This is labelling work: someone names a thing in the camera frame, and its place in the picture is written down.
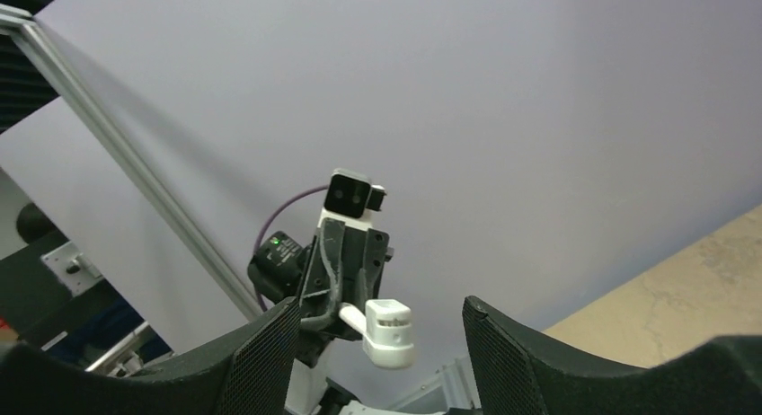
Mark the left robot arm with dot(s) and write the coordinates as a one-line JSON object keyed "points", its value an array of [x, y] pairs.
{"points": [[277, 268]]}

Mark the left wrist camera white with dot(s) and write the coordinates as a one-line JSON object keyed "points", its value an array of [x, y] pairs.
{"points": [[352, 198]]}

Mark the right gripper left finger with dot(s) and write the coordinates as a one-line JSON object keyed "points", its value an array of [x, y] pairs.
{"points": [[232, 374]]}

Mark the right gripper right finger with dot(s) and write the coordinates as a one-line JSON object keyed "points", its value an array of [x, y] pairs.
{"points": [[519, 370]]}

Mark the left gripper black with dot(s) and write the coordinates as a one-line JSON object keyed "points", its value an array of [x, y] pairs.
{"points": [[341, 254]]}

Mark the aluminium enclosure frame post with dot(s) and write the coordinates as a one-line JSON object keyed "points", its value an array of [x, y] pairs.
{"points": [[43, 53]]}

